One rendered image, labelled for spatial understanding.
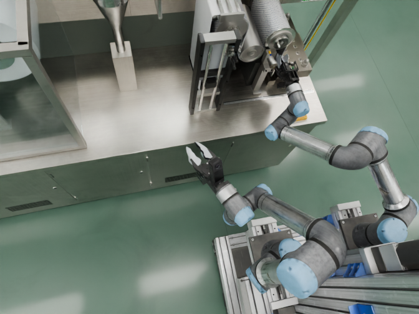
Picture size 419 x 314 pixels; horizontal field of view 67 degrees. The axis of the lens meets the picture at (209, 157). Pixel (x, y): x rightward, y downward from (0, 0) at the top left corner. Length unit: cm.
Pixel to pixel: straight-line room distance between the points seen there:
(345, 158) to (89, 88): 129
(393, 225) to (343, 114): 168
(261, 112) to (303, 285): 104
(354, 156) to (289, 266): 62
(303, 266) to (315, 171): 186
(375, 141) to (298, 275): 73
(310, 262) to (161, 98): 113
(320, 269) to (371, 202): 199
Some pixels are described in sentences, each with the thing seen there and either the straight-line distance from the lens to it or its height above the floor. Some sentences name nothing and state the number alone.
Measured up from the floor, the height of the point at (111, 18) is 140.
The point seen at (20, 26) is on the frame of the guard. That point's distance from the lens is 111.
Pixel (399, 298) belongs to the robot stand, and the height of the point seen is 143.
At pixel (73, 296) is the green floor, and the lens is 243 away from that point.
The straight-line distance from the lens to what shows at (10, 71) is 115.
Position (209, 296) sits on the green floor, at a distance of 238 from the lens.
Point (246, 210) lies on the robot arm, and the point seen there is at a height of 125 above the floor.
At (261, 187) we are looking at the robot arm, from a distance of 131.
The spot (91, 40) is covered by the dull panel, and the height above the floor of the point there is 100.
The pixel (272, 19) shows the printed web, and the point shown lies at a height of 130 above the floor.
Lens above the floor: 236
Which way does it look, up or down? 67 degrees down
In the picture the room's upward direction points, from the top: 19 degrees clockwise
